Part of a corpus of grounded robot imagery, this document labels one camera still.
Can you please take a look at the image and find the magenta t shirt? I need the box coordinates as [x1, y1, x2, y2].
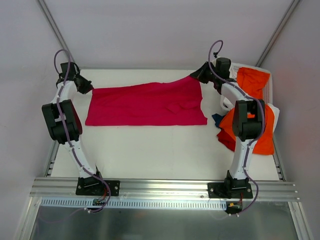
[85, 76, 208, 127]

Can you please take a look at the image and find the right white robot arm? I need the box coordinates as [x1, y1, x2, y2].
[190, 57, 265, 199]

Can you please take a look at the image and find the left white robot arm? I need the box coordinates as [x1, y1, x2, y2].
[41, 62, 105, 195]

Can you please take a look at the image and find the white t shirt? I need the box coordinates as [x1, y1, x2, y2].
[235, 67, 280, 132]

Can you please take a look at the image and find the white laundry basket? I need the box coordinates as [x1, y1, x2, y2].
[219, 62, 273, 111]

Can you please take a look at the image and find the orange t shirt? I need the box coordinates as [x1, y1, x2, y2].
[216, 66, 276, 156]

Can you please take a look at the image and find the left aluminium frame post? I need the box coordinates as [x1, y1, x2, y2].
[36, 0, 74, 60]

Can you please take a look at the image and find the aluminium frame post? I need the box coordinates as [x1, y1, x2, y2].
[36, 0, 74, 60]
[255, 0, 302, 67]

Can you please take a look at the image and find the right aluminium frame post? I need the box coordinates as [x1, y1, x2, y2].
[255, 0, 302, 67]

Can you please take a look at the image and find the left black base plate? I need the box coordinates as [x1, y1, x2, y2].
[75, 176, 120, 197]

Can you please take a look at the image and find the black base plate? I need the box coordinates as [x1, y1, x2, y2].
[207, 182, 254, 199]
[75, 176, 120, 197]

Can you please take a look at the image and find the aluminium mounting rail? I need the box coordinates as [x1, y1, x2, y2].
[29, 177, 301, 202]

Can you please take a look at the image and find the white slotted cable duct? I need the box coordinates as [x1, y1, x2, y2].
[40, 197, 227, 211]

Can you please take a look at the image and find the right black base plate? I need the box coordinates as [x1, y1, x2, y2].
[207, 182, 254, 199]

